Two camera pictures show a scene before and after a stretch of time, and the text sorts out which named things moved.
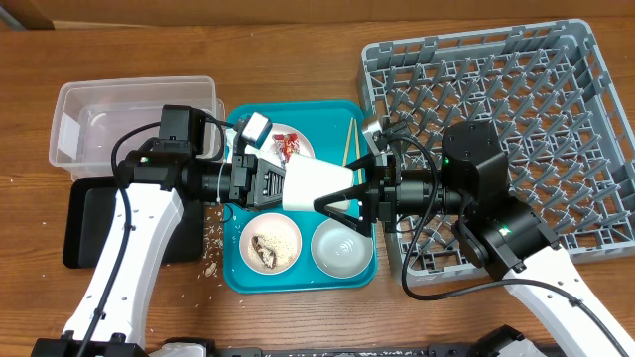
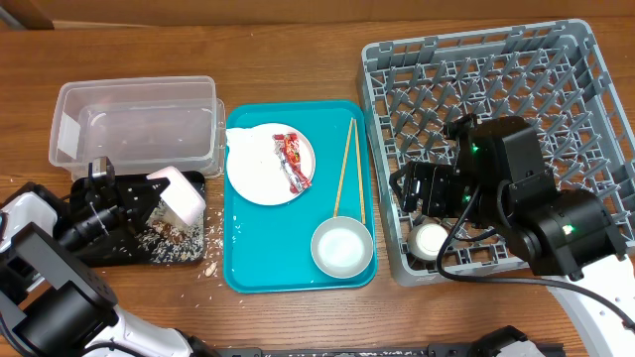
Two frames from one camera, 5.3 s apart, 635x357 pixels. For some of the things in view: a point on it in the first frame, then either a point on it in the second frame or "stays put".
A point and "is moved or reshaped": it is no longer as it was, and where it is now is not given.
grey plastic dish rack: x=545 y=92 stays put
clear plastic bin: x=95 y=124 stays put
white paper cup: x=307 y=179 to x=427 y=239
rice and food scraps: x=270 y=251 to x=168 y=239
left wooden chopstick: x=347 y=142 stays put
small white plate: x=270 y=244 is moved or reshaped
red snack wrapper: x=286 y=145 stays put
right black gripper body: x=385 y=191 to x=444 y=193
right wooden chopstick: x=358 y=152 stays put
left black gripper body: x=242 y=186 to x=113 y=198
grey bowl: x=340 y=251 stays put
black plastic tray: x=87 y=211 stays put
